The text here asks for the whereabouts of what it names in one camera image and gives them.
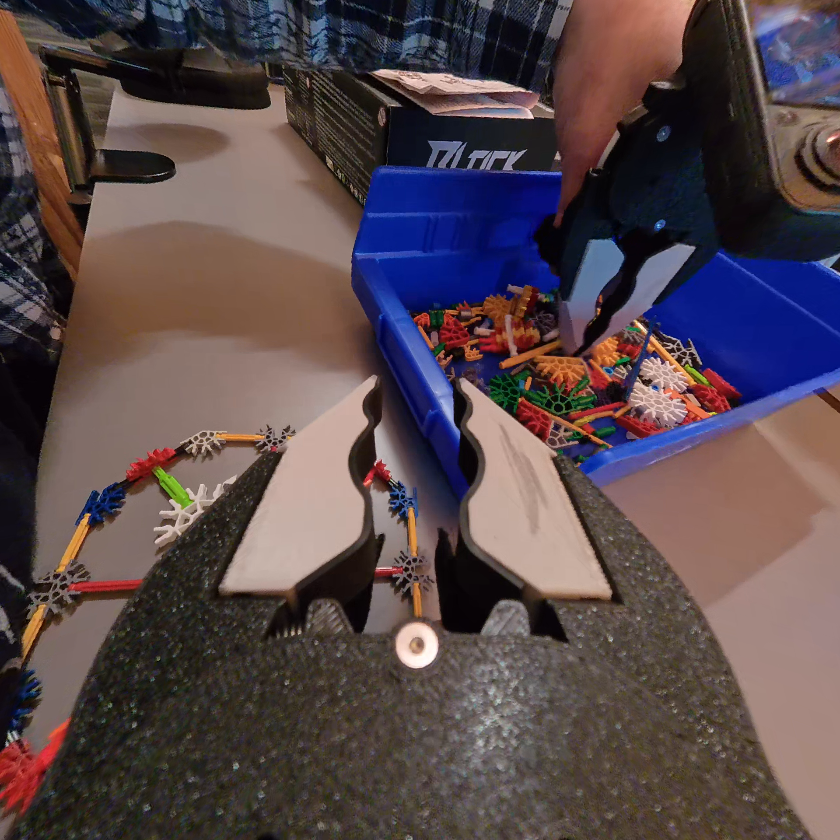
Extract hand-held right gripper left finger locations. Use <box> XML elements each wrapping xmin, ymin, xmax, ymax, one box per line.
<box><xmin>218</xmin><ymin>376</ymin><xmax>386</xmax><ymax>622</ymax></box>

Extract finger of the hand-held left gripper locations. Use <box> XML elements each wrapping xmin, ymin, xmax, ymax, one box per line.
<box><xmin>558</xmin><ymin>238</ymin><xmax>622</xmax><ymax>357</ymax></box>
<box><xmin>579</xmin><ymin>245</ymin><xmax>698</xmax><ymax>360</ymax></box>

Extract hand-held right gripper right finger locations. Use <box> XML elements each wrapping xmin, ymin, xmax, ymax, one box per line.
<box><xmin>456</xmin><ymin>378</ymin><xmax>614</xmax><ymax>634</ymax></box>

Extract red clip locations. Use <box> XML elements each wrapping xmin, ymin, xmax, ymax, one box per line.
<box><xmin>125</xmin><ymin>446</ymin><xmax>179</xmax><ymax>484</ymax></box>

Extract colourful spoked wheel model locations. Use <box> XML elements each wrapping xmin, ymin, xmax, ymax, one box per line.
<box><xmin>0</xmin><ymin>423</ymin><xmax>437</xmax><ymax>818</ymax></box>

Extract person's left hand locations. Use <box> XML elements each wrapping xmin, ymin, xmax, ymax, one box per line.
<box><xmin>553</xmin><ymin>13</ymin><xmax>691</xmax><ymax>228</ymax></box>

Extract pile of colourful toy pieces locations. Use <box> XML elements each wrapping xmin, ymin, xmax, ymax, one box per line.
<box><xmin>410</xmin><ymin>282</ymin><xmax>744</xmax><ymax>465</ymax></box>

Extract blue bin with toy pieces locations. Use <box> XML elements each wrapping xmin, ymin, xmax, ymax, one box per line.
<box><xmin>351</xmin><ymin>165</ymin><xmax>840</xmax><ymax>488</ymax></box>

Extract black box with white print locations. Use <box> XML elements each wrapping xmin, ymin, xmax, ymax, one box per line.
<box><xmin>283</xmin><ymin>66</ymin><xmax>560</xmax><ymax>208</ymax></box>

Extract black round pad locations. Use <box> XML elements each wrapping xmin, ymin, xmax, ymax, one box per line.
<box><xmin>92</xmin><ymin>150</ymin><xmax>177</xmax><ymax>185</ymax></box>

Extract wooden post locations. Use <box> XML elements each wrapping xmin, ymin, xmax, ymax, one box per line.
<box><xmin>0</xmin><ymin>13</ymin><xmax>85</xmax><ymax>278</ymax></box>

